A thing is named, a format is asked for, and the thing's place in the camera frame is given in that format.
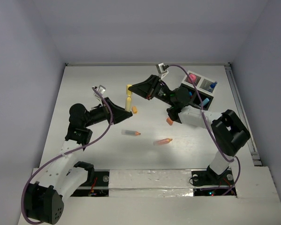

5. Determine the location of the black and white organizer box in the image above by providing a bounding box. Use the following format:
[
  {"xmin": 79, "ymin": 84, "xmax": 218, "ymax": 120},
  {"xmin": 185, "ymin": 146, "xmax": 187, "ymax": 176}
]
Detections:
[{"xmin": 180, "ymin": 70, "xmax": 217, "ymax": 111}]

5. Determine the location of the clear blue cap bottle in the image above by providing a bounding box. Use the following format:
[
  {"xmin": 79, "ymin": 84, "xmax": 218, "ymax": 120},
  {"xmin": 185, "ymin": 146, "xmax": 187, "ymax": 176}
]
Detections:
[{"xmin": 208, "ymin": 82, "xmax": 217, "ymax": 93}]

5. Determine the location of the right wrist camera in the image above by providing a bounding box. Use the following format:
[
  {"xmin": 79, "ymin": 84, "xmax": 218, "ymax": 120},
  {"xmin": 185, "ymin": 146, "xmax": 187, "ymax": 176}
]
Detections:
[{"xmin": 156, "ymin": 63, "xmax": 169, "ymax": 80}]

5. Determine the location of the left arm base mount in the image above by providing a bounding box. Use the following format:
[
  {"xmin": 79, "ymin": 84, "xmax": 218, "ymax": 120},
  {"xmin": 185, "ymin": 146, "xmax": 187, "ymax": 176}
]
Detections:
[{"xmin": 71, "ymin": 170, "xmax": 110, "ymax": 197}]

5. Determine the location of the dark orange marker cap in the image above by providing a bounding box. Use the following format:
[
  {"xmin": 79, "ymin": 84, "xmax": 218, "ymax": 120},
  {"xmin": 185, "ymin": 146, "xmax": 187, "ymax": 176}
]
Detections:
[{"xmin": 166, "ymin": 117, "xmax": 173, "ymax": 126}]

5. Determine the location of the light blue marker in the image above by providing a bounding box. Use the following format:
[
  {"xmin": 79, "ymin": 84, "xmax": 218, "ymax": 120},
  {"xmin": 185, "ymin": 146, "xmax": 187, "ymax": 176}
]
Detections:
[{"xmin": 200, "ymin": 98, "xmax": 210, "ymax": 106}]

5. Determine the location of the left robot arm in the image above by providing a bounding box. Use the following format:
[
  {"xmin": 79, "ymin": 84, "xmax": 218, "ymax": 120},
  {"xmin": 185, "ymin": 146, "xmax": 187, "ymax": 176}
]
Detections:
[{"xmin": 21, "ymin": 97, "xmax": 133, "ymax": 225}]

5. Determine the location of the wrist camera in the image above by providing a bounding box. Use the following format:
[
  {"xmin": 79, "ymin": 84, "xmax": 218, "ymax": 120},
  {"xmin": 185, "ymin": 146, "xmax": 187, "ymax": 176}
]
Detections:
[
  {"xmin": 156, "ymin": 63, "xmax": 169, "ymax": 80},
  {"xmin": 92, "ymin": 85, "xmax": 106, "ymax": 96}
]

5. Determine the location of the yellow marker cap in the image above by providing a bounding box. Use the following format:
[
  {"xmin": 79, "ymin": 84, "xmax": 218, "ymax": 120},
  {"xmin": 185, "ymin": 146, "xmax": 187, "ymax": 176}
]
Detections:
[{"xmin": 126, "ymin": 84, "xmax": 132, "ymax": 97}]

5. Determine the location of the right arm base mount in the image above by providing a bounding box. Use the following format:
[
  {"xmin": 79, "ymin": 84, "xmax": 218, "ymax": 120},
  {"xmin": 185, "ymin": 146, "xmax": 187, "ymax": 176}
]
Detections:
[{"xmin": 189, "ymin": 168, "xmax": 237, "ymax": 196}]

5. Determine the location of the orange tip clear marker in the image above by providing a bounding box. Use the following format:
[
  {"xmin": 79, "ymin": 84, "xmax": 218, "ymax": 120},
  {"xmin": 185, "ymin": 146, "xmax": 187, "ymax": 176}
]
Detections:
[{"xmin": 121, "ymin": 130, "xmax": 141, "ymax": 136}]

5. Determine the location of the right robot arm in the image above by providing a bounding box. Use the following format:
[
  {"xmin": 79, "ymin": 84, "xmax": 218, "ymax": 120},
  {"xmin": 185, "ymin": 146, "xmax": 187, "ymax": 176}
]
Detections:
[{"xmin": 128, "ymin": 75, "xmax": 251, "ymax": 184}]

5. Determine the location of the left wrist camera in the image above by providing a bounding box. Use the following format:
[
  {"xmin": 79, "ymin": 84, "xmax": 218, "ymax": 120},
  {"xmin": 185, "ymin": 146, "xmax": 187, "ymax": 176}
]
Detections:
[{"xmin": 92, "ymin": 85, "xmax": 106, "ymax": 96}]

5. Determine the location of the red orange marker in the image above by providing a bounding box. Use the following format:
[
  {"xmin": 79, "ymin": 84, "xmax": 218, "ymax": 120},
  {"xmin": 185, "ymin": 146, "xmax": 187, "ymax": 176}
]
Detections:
[{"xmin": 153, "ymin": 138, "xmax": 173, "ymax": 146}]

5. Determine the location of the yellow marker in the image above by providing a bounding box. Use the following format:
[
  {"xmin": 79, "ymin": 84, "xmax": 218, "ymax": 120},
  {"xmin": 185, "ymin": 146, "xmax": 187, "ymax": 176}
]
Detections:
[{"xmin": 125, "ymin": 96, "xmax": 132, "ymax": 112}]

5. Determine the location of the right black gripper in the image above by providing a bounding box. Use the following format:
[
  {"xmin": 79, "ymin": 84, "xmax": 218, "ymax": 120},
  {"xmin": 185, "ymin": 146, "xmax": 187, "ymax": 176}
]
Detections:
[{"xmin": 127, "ymin": 74, "xmax": 175, "ymax": 106}]

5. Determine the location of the pink cap marker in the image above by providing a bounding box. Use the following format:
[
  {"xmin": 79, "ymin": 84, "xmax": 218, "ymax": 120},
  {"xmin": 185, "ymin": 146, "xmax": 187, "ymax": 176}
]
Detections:
[{"xmin": 188, "ymin": 73, "xmax": 197, "ymax": 83}]

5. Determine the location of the aluminium rail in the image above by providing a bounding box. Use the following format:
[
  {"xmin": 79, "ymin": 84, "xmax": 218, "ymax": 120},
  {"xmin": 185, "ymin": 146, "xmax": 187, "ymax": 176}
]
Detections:
[{"xmin": 224, "ymin": 63, "xmax": 263, "ymax": 166}]

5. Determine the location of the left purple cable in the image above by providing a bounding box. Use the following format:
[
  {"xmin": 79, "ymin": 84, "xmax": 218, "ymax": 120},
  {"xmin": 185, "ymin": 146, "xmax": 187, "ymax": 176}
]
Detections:
[{"xmin": 21, "ymin": 87, "xmax": 114, "ymax": 223}]

